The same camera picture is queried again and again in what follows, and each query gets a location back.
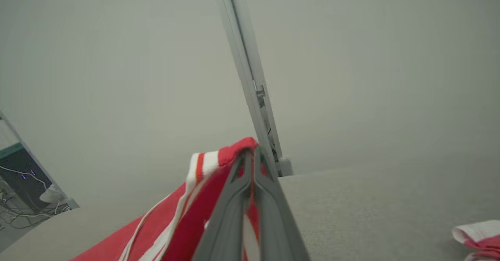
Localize white sneaker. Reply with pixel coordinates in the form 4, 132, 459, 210
39, 184, 66, 204

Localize red and white jersey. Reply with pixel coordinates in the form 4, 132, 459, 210
70, 137, 263, 261

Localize black equipment box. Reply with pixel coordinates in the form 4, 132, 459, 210
0, 143, 52, 211

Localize grey partition post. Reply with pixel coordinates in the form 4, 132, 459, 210
216, 0, 294, 178

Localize white cable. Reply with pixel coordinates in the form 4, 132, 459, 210
0, 165, 48, 190

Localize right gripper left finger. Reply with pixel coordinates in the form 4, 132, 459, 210
191, 148, 253, 261

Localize grey slanted partition edge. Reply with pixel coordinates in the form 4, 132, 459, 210
0, 112, 80, 210

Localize red shorts with white trim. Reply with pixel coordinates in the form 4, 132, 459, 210
452, 220, 500, 261

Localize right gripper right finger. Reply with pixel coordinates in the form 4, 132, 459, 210
252, 146, 311, 261

